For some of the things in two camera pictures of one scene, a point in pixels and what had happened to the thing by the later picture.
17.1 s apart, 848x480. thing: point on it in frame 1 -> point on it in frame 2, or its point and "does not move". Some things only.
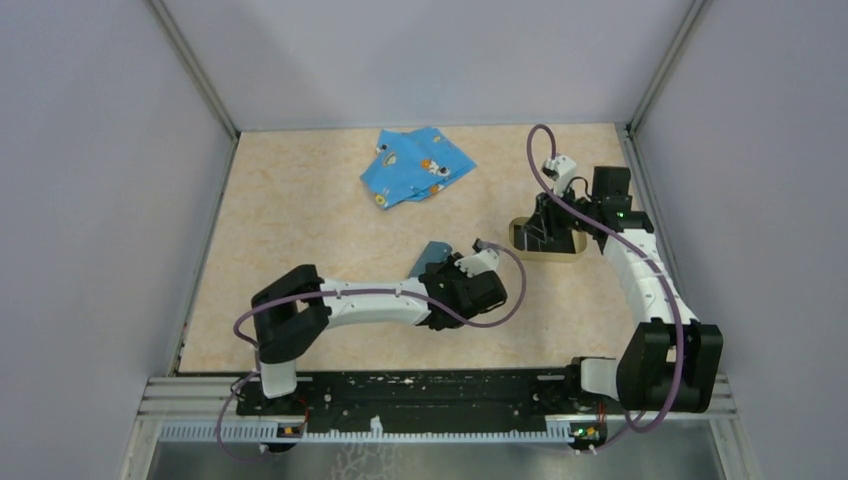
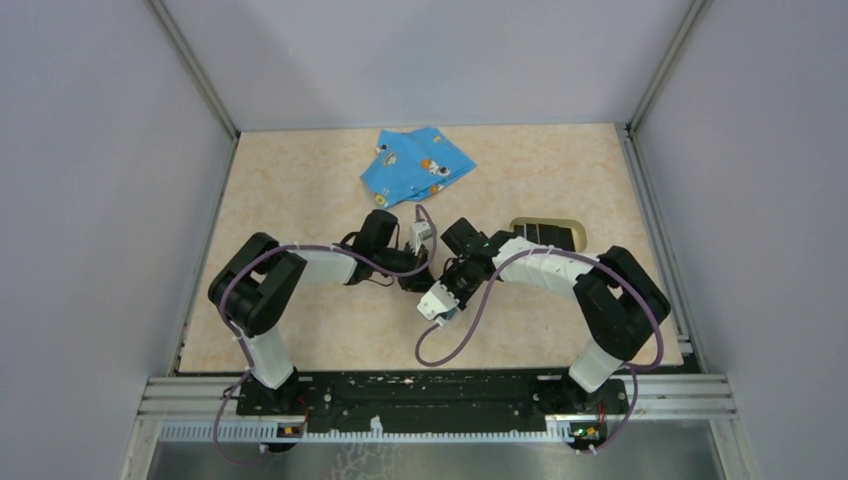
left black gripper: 447,264 -> 420,283
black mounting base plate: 437,398 does not move
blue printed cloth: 412,165 does not move
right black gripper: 544,223 -> 464,299
